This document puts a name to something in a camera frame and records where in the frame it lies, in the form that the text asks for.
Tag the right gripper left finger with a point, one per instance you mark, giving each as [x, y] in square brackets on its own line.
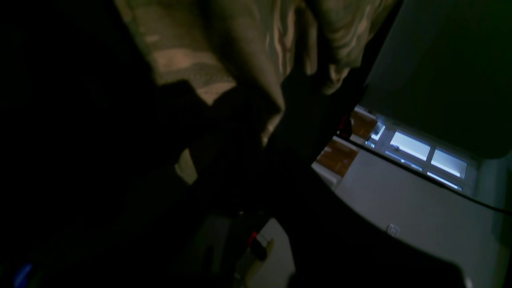
[107, 179]

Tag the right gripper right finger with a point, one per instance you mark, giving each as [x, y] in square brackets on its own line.
[334, 246]

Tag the orange clamp far right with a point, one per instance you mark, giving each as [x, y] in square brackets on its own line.
[259, 246]

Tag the camouflage t-shirt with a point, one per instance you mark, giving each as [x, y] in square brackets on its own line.
[217, 46]

